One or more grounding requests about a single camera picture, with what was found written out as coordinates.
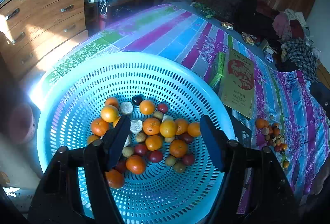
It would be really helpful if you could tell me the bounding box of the wooden chest of drawers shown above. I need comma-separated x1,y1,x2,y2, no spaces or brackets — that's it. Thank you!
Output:
0,0,89,81

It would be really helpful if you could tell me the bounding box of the yellow and red snack packet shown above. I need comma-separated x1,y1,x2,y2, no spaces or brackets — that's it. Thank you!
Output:
242,32,261,45

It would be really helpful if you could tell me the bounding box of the floral striped bedsheet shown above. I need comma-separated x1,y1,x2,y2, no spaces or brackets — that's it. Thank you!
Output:
29,2,330,214

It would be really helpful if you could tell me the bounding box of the dark plaid coat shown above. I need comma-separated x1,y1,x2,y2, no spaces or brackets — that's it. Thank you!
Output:
206,0,248,22

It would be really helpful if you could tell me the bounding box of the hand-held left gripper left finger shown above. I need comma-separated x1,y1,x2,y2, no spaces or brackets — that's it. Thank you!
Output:
27,114,131,224

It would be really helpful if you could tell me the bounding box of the gold flat gift box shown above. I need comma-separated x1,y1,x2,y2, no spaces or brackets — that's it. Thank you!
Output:
220,48,256,121

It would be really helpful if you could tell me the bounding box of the wooden headboard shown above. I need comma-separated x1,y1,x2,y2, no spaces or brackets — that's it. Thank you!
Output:
317,62,330,83

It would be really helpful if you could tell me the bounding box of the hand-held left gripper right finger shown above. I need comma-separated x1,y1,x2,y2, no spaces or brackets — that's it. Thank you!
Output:
200,115,299,224

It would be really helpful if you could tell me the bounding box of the pink cloth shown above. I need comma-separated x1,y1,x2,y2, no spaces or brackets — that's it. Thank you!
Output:
273,11,293,41

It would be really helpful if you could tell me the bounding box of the pink plastic bin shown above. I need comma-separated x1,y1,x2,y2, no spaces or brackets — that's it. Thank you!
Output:
9,105,36,144

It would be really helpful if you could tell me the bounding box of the small white carton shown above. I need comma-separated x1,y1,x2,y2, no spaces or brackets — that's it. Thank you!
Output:
260,39,277,62

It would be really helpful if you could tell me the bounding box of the black and white plaid shirt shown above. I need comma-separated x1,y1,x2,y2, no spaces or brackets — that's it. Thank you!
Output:
281,37,320,83

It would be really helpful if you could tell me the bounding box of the pile of mixed small fruit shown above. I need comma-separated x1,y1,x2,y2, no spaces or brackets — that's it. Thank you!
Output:
86,94,203,190
255,114,290,170

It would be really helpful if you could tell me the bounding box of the black smartphone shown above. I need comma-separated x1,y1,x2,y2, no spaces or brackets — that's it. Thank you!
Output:
291,158,302,186

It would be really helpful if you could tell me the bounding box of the blue and black product box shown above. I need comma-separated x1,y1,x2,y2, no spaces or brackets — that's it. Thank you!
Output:
230,109,252,149

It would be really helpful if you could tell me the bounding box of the green snack packet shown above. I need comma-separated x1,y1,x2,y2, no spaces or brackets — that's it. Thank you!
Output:
192,2,216,18

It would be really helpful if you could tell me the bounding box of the dark wooden table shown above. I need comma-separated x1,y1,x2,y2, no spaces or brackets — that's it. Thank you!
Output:
85,0,165,34

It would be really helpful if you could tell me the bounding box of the green flat box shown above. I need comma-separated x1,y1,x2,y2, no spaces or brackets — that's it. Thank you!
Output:
208,51,227,90

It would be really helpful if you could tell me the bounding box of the turquoise plastic colander basket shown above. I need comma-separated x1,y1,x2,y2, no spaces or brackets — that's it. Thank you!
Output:
36,52,236,224

